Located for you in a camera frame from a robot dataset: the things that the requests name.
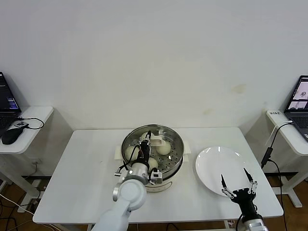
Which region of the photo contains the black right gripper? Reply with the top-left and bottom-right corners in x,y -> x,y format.
220,167 -> 259,218

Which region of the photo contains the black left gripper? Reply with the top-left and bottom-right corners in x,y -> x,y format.
139,130 -> 153,164

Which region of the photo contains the round glass pot lid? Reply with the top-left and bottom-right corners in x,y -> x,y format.
121,124 -> 185,174

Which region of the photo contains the stainless steel steamer basket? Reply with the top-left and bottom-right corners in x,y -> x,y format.
120,124 -> 184,180

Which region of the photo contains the white electric cooker base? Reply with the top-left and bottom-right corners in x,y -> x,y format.
114,141 -> 193,193

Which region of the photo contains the white round plate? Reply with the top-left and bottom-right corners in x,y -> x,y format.
194,146 -> 254,197

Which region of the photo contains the white side table with label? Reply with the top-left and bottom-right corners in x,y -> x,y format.
265,109 -> 308,209

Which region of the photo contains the white side table with mouse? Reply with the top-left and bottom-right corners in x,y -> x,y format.
0,106 -> 54,214

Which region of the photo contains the black computer mouse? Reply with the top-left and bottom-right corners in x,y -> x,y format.
1,127 -> 25,145

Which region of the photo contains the black laptop with dark screen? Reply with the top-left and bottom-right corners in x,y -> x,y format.
0,71 -> 22,138

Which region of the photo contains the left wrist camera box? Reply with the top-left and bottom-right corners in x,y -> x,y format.
149,169 -> 164,185

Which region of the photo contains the white flat cable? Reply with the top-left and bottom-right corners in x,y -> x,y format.
264,121 -> 294,147

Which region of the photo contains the grey laptop with camera views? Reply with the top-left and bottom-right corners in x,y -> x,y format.
283,75 -> 308,142

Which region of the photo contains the thin black looped cable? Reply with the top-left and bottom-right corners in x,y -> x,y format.
14,116 -> 45,130

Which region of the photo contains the white floor cable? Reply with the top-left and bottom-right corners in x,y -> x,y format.
0,193 -> 36,216

